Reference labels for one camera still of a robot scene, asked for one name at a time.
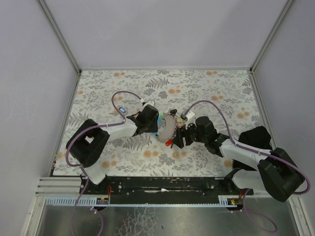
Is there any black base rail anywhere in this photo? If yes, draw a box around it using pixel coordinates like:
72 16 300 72
84 176 245 196

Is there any metal key organizer disc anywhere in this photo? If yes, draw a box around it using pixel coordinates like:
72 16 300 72
156 114 177 143

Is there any red key tag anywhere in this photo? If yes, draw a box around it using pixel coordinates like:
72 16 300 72
165 140 173 147

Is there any white cable duct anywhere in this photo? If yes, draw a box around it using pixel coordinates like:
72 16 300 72
45 196 240 208

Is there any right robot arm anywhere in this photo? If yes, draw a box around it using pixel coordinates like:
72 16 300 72
173 116 306 202

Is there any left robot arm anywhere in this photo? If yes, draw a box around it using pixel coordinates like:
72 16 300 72
66 103 158 185

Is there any loose blue key tag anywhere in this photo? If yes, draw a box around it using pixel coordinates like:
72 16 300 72
119 107 126 114

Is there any floral table mat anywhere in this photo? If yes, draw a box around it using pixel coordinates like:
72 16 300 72
53 70 263 177

